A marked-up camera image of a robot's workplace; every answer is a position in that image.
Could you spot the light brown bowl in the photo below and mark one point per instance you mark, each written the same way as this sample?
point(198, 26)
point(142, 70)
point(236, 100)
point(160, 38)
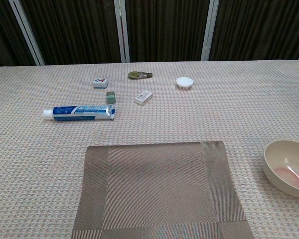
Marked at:
point(284, 159)

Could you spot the olive correction tape dispenser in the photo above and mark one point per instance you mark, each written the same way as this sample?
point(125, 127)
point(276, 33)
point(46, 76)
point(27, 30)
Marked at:
point(134, 75)

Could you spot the blue and white toothpaste tube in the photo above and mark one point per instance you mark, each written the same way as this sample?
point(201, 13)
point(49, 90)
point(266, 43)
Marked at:
point(77, 113)

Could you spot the brown woven placemat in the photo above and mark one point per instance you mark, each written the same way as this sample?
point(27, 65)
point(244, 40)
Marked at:
point(159, 186)

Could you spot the white mahjong tile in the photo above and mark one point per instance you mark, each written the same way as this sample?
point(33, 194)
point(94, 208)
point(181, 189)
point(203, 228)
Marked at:
point(100, 83)

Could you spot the small white cardboard box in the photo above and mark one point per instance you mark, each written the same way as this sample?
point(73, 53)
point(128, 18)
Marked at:
point(144, 97)

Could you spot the small green block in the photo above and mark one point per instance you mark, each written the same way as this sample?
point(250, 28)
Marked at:
point(111, 98)

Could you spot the dark fabric screen panel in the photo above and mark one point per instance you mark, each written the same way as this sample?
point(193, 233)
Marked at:
point(2, 30)
point(259, 27)
point(164, 30)
point(74, 30)

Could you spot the beige woven tablecloth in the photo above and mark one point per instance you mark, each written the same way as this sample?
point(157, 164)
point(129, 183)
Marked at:
point(40, 161)

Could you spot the white round cap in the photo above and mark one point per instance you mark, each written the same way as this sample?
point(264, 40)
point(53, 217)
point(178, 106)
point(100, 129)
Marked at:
point(184, 81)

